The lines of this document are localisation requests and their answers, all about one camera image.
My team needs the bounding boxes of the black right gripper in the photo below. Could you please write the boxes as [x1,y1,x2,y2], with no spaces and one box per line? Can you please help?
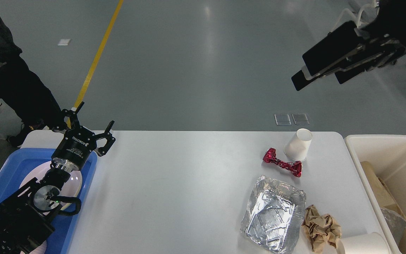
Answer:
[291,0,406,91]

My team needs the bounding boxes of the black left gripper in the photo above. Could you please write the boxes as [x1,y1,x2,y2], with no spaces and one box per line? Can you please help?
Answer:
[51,102,116,171]

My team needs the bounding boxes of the pink plate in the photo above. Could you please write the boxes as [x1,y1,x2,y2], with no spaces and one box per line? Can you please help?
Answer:
[19,163,83,212]

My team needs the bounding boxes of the brown paper bag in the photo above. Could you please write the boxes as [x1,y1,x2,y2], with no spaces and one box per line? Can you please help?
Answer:
[361,161,406,219]

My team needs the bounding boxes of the brown paper ball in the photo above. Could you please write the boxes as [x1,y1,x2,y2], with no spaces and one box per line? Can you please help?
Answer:
[301,205,342,254]

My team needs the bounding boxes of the white paper roll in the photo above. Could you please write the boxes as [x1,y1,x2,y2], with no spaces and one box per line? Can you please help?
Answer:
[337,232,390,254]

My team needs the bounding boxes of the foil sheet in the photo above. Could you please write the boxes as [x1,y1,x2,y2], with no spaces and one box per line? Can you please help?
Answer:
[380,207,406,245]

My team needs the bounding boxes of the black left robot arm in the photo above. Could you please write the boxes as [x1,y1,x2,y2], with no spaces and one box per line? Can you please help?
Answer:
[0,102,116,254]

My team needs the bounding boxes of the white chair on wheels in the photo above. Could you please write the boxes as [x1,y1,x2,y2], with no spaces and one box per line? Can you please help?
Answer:
[330,0,404,47]

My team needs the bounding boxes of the blue plastic tray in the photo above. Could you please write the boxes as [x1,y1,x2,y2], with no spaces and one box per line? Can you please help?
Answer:
[0,148,80,254]

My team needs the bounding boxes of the white floor label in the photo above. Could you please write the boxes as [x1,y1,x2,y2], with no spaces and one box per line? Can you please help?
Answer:
[57,39,71,46]

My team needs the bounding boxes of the floor socket plates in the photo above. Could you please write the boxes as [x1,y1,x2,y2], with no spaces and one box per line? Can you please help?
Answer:
[274,113,310,126]

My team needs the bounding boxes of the person in black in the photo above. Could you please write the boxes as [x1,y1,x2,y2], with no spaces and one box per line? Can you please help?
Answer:
[0,16,68,147]

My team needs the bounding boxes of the beige waste bin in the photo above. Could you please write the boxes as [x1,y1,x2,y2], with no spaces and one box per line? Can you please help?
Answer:
[345,134,406,254]

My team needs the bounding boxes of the white paper cup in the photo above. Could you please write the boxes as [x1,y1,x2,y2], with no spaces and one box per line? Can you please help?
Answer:
[283,128,313,161]

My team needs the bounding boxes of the red foil wrapper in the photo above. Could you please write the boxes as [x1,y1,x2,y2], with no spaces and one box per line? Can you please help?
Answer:
[263,148,302,177]

